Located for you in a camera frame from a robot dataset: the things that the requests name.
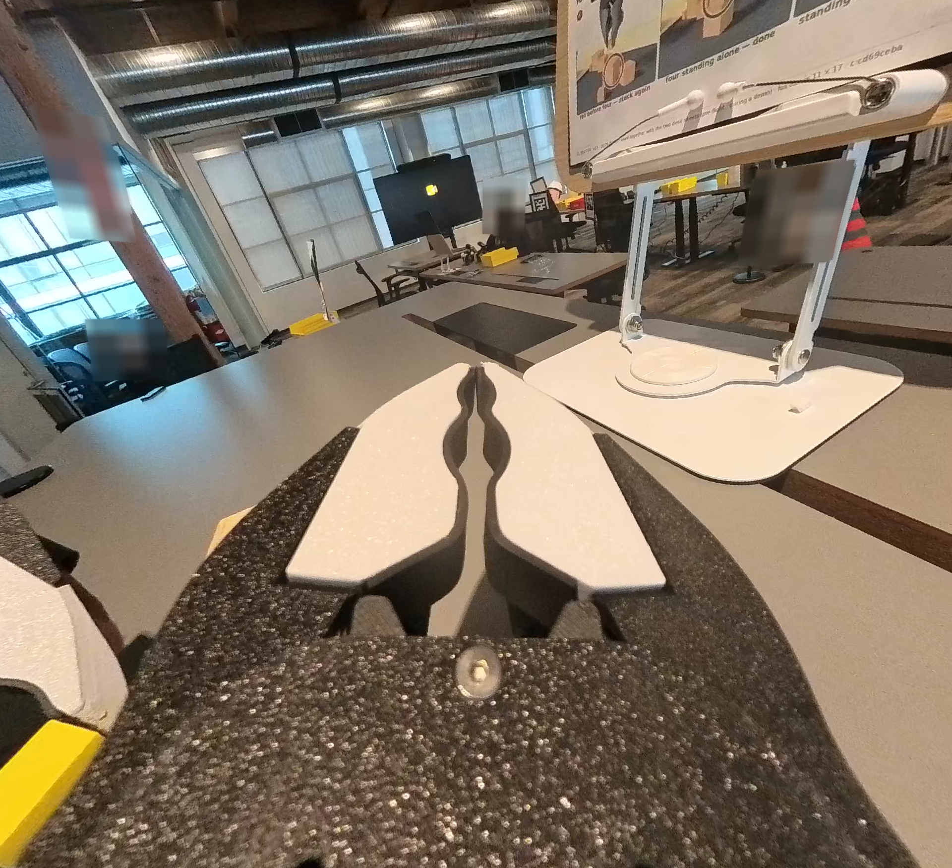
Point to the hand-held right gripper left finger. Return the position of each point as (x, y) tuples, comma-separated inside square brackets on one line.
[(379, 496)]

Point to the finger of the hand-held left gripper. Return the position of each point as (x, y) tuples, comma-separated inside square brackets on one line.
[(44, 637)]

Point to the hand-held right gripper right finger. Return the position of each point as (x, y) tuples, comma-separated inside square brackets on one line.
[(565, 503)]

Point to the large wooden cube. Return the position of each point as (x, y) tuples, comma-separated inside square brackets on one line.
[(227, 529)]

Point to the yellow wooden cube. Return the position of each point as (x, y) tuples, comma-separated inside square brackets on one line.
[(37, 793)]

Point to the small black object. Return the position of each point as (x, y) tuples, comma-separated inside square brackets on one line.
[(26, 481)]

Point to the document stand with wooden board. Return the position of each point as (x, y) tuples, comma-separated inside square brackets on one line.
[(714, 407)]

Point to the black desk mat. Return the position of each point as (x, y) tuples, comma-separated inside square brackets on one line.
[(506, 328)]

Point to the black office chair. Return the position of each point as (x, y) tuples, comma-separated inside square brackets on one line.
[(372, 284)]

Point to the black white marker pole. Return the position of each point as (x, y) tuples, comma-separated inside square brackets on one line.
[(318, 280)]

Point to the grey background desk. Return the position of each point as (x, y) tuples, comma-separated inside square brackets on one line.
[(535, 273)]

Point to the red fire extinguisher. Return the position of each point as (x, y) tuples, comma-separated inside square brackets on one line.
[(210, 321)]

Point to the grey laptop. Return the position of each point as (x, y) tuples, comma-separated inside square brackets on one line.
[(440, 247)]

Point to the black monitor screen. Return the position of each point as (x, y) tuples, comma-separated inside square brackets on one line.
[(428, 202)]

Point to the printed tag sign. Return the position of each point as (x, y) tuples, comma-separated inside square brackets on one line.
[(543, 201)]

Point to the orange striped traffic cone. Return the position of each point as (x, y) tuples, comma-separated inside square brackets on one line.
[(860, 228)]

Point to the printed instruction sheet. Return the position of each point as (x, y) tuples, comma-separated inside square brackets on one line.
[(744, 5)]

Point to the silver air duct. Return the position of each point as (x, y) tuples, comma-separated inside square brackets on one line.
[(297, 102), (372, 38)]

